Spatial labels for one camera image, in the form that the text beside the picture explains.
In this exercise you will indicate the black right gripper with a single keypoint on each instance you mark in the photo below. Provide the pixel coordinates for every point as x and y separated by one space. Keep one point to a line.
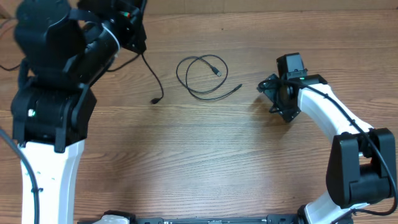
290 111

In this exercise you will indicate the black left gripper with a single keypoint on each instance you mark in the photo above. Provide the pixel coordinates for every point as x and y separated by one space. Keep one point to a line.
133 19

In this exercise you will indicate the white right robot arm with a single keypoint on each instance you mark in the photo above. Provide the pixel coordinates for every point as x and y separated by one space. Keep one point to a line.
361 176

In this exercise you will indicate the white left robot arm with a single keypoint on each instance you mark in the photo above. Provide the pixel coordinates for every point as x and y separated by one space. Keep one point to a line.
67 49

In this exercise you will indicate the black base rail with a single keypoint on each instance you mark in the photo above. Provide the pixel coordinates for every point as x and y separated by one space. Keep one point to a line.
214 220

